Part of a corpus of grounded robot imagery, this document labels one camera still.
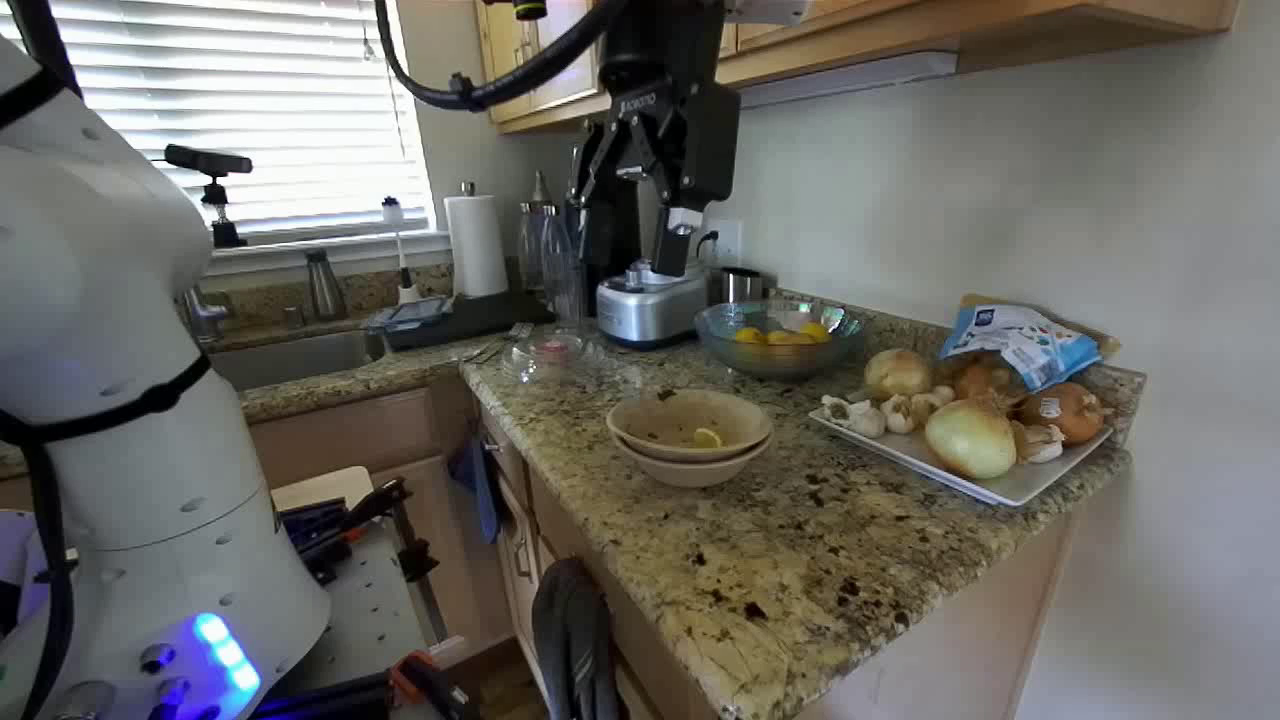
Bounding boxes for chrome faucet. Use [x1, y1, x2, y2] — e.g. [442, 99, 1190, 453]
[300, 249, 352, 323]

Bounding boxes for blue-green glass bowl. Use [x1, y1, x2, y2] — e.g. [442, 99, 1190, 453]
[690, 296, 867, 383]

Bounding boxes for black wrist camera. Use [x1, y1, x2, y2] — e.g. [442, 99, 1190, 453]
[672, 82, 743, 210]

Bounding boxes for white mushroom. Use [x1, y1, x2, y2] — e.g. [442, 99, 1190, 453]
[840, 398, 892, 439]
[880, 383, 935, 438]
[1013, 422, 1073, 470]

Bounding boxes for white dish brush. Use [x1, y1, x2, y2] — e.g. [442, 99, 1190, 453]
[378, 191, 423, 309]

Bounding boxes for silver food processor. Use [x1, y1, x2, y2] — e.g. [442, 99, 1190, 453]
[593, 257, 710, 353]

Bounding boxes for black soda maker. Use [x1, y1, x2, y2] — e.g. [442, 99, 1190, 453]
[573, 117, 648, 296]

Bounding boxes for blue hanging cloth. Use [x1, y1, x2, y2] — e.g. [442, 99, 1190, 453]
[442, 434, 506, 548]

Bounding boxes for large yellow onion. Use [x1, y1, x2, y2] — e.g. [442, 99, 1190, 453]
[921, 398, 1024, 484]

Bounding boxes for white work table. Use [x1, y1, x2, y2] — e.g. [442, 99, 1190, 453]
[267, 459, 450, 698]

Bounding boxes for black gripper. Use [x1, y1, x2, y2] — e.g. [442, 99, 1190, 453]
[595, 0, 731, 279]

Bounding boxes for stainless steel cup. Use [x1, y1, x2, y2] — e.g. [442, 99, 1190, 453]
[708, 265, 779, 311]

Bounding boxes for glass lid red knob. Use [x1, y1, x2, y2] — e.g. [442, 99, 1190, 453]
[505, 323, 611, 392]

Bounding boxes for wooden base cabinets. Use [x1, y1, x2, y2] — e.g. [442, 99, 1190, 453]
[243, 375, 1075, 720]

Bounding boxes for wooden upper cabinets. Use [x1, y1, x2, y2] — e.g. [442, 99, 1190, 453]
[472, 0, 1243, 138]

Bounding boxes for paper towel roll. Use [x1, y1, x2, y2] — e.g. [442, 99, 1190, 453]
[439, 180, 511, 303]

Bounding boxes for gray hanging towel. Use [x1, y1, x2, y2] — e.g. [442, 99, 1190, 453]
[526, 555, 631, 720]

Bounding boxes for beige ceramic bowl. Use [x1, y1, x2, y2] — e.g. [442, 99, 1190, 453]
[605, 383, 776, 470]
[611, 438, 776, 493]

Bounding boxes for black camera on stand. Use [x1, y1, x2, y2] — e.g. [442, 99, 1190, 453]
[160, 140, 255, 252]

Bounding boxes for steel sink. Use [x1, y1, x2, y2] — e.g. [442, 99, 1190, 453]
[203, 315, 391, 392]

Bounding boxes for white wall outlet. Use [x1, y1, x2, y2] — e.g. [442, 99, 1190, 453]
[705, 218, 752, 273]

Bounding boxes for small clear bottle silver cap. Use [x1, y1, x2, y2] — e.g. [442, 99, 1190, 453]
[518, 167, 557, 294]

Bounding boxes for brown shallot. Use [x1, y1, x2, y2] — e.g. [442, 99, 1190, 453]
[953, 356, 1032, 417]
[1014, 379, 1117, 453]

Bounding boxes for blue white snack bag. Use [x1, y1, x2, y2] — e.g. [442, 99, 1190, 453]
[935, 294, 1122, 398]

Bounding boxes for white window blinds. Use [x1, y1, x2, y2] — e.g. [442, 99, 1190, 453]
[0, 0, 439, 252]

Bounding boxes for clear plastic pitcher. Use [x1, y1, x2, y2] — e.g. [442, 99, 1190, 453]
[535, 195, 600, 329]

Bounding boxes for white rectangular plate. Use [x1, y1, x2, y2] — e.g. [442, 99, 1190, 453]
[809, 392, 1117, 513]

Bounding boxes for black orange clamp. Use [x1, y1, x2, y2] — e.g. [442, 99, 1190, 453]
[250, 649, 493, 720]

